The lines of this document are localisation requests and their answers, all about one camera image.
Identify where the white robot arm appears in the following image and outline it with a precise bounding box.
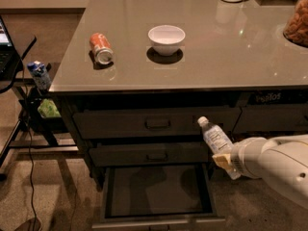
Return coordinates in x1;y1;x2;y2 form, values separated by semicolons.
214;135;308;209

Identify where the top right drawer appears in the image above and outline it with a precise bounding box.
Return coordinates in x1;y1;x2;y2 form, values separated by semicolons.
234;104;308;133

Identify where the top left drawer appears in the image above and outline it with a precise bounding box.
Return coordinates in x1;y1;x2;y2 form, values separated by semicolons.
73;107;241;139

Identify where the open bottom drawer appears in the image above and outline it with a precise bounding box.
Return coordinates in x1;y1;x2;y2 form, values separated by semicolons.
92;164;225;231

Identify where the black side table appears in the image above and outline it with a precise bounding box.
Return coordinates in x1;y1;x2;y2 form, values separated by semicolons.
0;35;75;166

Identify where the orange soda can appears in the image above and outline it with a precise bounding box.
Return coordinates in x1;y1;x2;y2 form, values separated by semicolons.
90;33;114;64

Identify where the jar of snacks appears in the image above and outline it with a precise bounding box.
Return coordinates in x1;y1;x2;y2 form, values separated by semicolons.
283;0;308;47

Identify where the clear plastic water bottle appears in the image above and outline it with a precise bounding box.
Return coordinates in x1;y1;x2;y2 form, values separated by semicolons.
197;116;241;180

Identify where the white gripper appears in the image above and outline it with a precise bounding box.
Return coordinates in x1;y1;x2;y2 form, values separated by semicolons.
212;137;267;179

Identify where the black laptop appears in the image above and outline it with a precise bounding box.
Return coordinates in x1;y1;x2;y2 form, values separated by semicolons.
0;15;16;76

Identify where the middle left drawer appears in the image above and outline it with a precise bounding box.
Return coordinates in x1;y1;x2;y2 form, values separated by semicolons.
89;142;209;167

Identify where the black cable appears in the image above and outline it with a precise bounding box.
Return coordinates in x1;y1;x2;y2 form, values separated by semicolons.
18;58;41;231

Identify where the white bowl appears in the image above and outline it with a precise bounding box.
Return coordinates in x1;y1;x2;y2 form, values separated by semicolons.
148;25;186;56

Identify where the green snack bag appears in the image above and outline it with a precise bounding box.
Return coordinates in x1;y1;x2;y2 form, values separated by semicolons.
38;99;61;118

